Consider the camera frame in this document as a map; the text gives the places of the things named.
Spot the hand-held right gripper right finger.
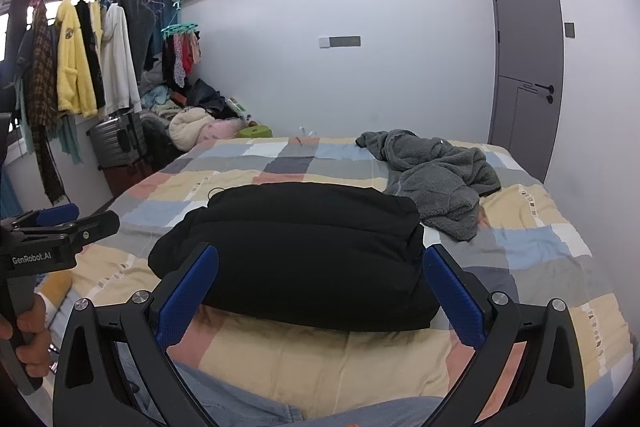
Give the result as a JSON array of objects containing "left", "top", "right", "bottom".
[{"left": 421, "top": 244, "right": 587, "bottom": 427}]

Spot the white fleece jacket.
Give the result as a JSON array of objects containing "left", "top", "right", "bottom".
[{"left": 100, "top": 4, "right": 142, "bottom": 115}]

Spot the yellow fleece jacket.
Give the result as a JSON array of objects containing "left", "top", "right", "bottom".
[{"left": 56, "top": 0, "right": 98, "bottom": 118}]

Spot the teal curtain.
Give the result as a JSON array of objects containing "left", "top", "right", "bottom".
[{"left": 0, "top": 167, "right": 23, "bottom": 219}]

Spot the green sock hanger with clothes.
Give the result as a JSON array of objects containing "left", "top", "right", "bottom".
[{"left": 161, "top": 23, "right": 202, "bottom": 88}]

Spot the grey wall panel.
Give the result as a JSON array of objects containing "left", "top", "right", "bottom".
[{"left": 320, "top": 35, "right": 361, "bottom": 49}]

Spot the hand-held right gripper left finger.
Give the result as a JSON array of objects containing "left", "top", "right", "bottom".
[{"left": 52, "top": 243, "right": 221, "bottom": 427}]

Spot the grey suitcase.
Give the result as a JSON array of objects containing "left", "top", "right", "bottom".
[{"left": 87, "top": 112, "right": 148, "bottom": 170}]

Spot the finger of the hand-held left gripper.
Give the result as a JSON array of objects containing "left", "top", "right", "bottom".
[
  {"left": 0, "top": 203, "right": 81, "bottom": 233},
  {"left": 60, "top": 210, "right": 121, "bottom": 254}
]

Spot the grey fleece garment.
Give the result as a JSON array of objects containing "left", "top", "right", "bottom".
[{"left": 356, "top": 128, "right": 502, "bottom": 242}]

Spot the cream fleece garment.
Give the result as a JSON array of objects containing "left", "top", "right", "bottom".
[{"left": 169, "top": 108, "right": 216, "bottom": 152}]

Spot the dark grey hanging garment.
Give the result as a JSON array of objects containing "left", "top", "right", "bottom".
[{"left": 107, "top": 0, "right": 158, "bottom": 70}]

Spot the person's left hand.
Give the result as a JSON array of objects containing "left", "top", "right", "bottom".
[{"left": 0, "top": 294, "right": 53, "bottom": 375}]

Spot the pile of clothes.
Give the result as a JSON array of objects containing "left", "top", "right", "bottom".
[{"left": 140, "top": 69, "right": 251, "bottom": 152}]

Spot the patchwork bed sheet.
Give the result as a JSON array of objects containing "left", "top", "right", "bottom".
[{"left": 37, "top": 136, "right": 640, "bottom": 427}]

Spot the black hanging garment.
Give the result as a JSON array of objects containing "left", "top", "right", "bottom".
[{"left": 75, "top": 0, "right": 107, "bottom": 108}]

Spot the grey door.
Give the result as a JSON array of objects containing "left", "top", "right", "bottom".
[{"left": 487, "top": 0, "right": 566, "bottom": 182}]

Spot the black padded jacket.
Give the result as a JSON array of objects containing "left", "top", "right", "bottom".
[{"left": 148, "top": 184, "right": 442, "bottom": 333}]

